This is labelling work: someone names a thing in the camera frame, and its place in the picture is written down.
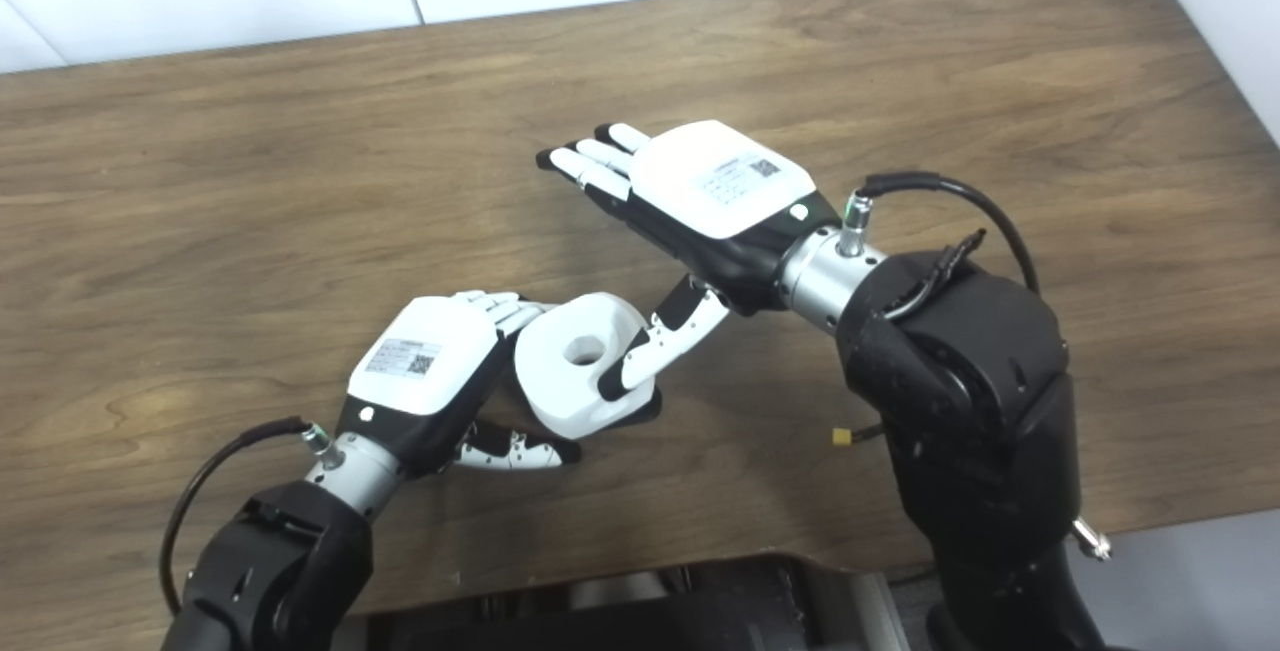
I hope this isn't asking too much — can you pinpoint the thin black right arm wire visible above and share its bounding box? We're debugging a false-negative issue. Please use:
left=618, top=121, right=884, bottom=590
left=880, top=229, right=988, bottom=320

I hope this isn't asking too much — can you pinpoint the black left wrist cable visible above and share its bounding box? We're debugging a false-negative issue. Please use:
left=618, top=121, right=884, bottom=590
left=160, top=416, right=333, bottom=618

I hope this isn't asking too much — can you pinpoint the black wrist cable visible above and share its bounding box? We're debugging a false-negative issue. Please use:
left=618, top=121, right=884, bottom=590
left=845, top=171, right=1041, bottom=295
left=160, top=416, right=333, bottom=618

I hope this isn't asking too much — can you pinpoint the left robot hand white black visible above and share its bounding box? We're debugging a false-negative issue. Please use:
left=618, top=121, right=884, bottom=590
left=335, top=291, right=583, bottom=480

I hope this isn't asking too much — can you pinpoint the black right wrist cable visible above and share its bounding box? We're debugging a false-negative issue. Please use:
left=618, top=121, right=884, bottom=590
left=845, top=171, right=1041, bottom=295

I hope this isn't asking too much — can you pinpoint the dark robot torso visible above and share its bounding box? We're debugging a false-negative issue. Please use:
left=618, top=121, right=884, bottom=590
left=335, top=556, right=941, bottom=651

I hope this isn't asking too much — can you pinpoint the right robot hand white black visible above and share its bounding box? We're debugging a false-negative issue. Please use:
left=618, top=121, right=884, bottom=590
left=536, top=120, right=843, bottom=402

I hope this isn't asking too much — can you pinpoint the round white plastic piece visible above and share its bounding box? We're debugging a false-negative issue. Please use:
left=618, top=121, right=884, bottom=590
left=514, top=292, right=659, bottom=437

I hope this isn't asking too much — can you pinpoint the small yellow connector wire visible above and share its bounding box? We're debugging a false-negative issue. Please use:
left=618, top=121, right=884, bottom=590
left=829, top=421, right=889, bottom=449

